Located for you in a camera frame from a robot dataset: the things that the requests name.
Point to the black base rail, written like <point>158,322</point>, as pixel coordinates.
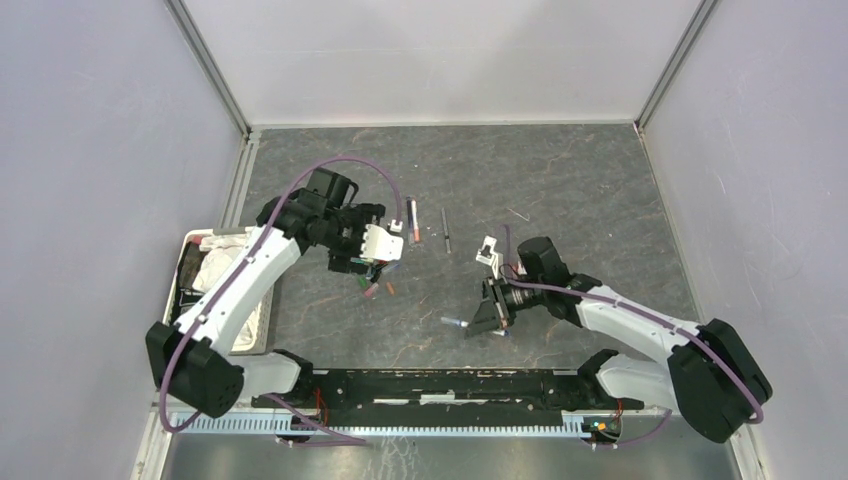
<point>451,397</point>

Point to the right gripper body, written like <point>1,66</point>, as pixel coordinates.
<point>506,298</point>

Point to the checkered pen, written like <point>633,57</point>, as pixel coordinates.
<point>446,231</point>

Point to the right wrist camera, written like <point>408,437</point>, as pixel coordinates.
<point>489,256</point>

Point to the white cloth in basket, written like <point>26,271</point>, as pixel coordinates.
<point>219,253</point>

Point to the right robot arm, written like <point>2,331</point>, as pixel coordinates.
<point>705,372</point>

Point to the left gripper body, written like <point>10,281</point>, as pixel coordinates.
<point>346,237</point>

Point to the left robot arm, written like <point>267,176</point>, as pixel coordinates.
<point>190,357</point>

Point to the orange capped white marker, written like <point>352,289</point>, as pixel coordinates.
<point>417,228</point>

